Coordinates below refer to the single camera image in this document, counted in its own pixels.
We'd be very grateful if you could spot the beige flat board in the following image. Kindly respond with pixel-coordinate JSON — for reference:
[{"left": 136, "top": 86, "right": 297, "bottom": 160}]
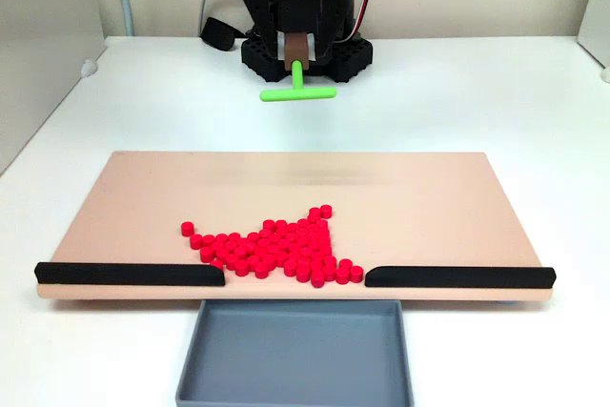
[{"left": 36, "top": 150, "right": 554, "bottom": 304}]

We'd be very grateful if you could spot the grey shallow tray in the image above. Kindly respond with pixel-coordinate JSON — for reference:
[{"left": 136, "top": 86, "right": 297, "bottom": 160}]
[{"left": 174, "top": 299, "right": 415, "bottom": 407}]

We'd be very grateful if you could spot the white USB cable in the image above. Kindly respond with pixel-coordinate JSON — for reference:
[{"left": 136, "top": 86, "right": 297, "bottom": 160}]
[{"left": 197, "top": 0, "right": 231, "bottom": 39}]

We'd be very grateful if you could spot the black edge rail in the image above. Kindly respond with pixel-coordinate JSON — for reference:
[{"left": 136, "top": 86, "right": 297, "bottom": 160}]
[
  {"left": 33, "top": 261, "right": 226, "bottom": 288},
  {"left": 364, "top": 265, "right": 557, "bottom": 290}
]

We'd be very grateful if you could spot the green T-shaped pusher tool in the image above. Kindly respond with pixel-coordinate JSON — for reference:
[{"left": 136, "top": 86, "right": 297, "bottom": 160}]
[{"left": 259, "top": 32, "right": 337, "bottom": 104}]

